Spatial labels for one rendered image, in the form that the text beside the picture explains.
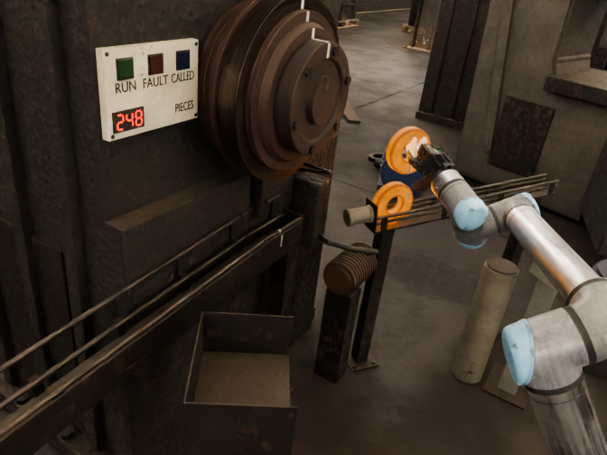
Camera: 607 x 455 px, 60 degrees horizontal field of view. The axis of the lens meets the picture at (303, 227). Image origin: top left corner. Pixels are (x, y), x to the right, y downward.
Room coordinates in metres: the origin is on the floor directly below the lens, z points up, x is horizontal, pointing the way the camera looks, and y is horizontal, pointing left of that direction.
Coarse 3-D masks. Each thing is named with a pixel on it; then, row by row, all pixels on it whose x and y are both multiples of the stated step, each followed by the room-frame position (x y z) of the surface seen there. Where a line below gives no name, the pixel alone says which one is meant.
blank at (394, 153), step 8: (408, 128) 1.61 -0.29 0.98; (416, 128) 1.62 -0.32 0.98; (392, 136) 1.60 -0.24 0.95; (400, 136) 1.58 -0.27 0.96; (408, 136) 1.60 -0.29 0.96; (416, 136) 1.61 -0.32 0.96; (424, 136) 1.63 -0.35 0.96; (392, 144) 1.58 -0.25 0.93; (400, 144) 1.59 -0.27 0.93; (392, 152) 1.57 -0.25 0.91; (400, 152) 1.59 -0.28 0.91; (392, 160) 1.57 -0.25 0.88; (400, 160) 1.59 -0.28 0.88; (392, 168) 1.59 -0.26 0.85; (400, 168) 1.59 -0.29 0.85; (408, 168) 1.61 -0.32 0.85
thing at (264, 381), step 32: (224, 320) 0.92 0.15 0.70; (256, 320) 0.93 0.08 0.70; (288, 320) 0.93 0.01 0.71; (224, 352) 0.92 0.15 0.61; (256, 352) 0.93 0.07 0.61; (288, 352) 0.93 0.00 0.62; (192, 384) 0.76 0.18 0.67; (224, 384) 0.83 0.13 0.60; (256, 384) 0.84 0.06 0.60; (288, 384) 0.85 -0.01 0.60; (192, 416) 0.66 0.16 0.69; (224, 416) 0.66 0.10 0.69; (256, 416) 0.67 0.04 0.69; (288, 416) 0.68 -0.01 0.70; (192, 448) 0.66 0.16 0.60; (224, 448) 0.66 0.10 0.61; (256, 448) 0.67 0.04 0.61; (288, 448) 0.68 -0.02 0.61
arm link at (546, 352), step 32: (544, 320) 0.83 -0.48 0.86; (576, 320) 0.81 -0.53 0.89; (512, 352) 0.79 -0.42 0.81; (544, 352) 0.78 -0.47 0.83; (576, 352) 0.77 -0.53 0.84; (544, 384) 0.77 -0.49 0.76; (576, 384) 0.77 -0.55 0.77; (544, 416) 0.77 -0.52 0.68; (576, 416) 0.75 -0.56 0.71; (576, 448) 0.73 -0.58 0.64
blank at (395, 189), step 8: (392, 184) 1.63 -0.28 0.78; (400, 184) 1.63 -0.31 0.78; (384, 192) 1.60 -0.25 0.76; (392, 192) 1.62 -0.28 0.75; (400, 192) 1.63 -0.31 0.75; (408, 192) 1.65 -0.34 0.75; (376, 200) 1.60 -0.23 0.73; (384, 200) 1.60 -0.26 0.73; (400, 200) 1.65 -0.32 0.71; (408, 200) 1.65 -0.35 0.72; (384, 208) 1.60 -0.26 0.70; (392, 208) 1.66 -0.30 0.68; (400, 208) 1.64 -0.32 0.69; (408, 208) 1.66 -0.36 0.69; (400, 216) 1.64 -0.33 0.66; (392, 224) 1.63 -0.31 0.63
